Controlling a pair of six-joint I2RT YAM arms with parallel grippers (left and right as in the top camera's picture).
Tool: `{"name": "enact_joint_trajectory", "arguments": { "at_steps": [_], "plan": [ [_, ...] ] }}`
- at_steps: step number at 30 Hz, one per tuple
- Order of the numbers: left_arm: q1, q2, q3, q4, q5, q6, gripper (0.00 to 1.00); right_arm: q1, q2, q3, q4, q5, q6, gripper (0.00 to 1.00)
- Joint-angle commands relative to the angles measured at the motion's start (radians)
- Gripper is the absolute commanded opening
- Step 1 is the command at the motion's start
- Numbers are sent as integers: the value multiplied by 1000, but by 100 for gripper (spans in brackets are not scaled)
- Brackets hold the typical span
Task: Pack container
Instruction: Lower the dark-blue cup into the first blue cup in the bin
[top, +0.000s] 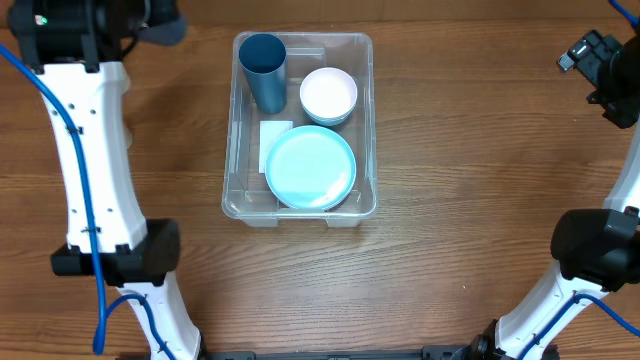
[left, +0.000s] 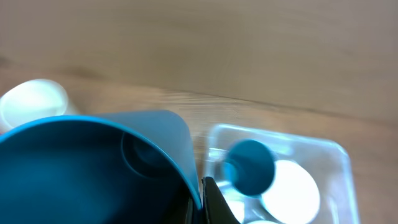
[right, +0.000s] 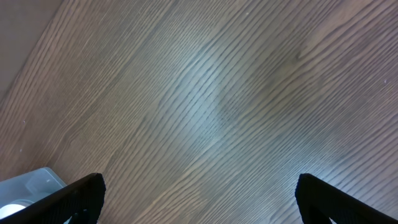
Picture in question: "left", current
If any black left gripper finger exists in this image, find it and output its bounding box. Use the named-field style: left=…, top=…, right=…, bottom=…
left=202, top=177, right=239, bottom=224

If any dark blue cup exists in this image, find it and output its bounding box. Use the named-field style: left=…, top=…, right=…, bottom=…
left=1, top=110, right=202, bottom=223
left=221, top=139, right=275, bottom=197

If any pink plastic bowl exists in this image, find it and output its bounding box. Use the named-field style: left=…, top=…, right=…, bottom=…
left=261, top=160, right=320, bottom=223

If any light blue plastic plate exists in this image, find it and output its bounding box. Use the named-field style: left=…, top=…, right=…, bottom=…
left=246, top=220, right=278, bottom=224

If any white paper card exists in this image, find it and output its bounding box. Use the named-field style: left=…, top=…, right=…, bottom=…
left=226, top=200, right=245, bottom=223

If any clear plastic storage bin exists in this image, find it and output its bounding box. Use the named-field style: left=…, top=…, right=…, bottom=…
left=203, top=124, right=360, bottom=223

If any cream cup far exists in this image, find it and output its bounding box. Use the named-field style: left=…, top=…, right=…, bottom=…
left=1, top=79, right=79, bottom=133

